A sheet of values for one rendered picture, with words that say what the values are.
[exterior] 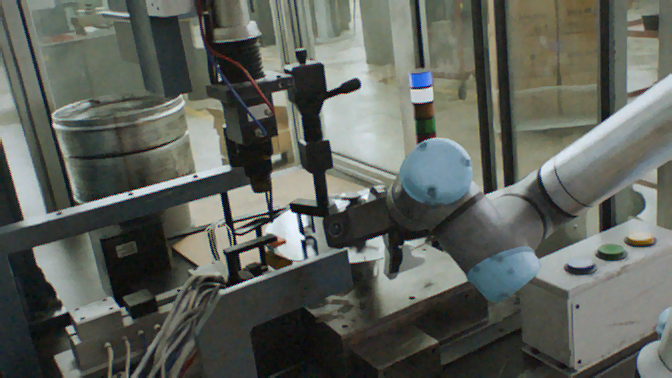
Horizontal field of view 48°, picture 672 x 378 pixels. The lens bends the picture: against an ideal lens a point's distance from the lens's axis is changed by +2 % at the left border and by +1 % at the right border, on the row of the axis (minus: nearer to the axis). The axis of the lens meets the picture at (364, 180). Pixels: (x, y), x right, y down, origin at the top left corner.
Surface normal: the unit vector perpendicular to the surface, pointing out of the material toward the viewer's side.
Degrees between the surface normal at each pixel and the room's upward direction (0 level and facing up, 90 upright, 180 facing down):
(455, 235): 85
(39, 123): 90
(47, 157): 90
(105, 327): 90
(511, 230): 49
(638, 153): 106
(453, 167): 56
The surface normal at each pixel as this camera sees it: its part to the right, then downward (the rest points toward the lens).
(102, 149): -0.04, 0.33
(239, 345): 0.54, 0.21
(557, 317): -0.84, 0.26
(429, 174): 0.13, -0.29
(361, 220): -0.39, -0.18
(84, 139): -0.29, 0.34
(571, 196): -0.35, 0.58
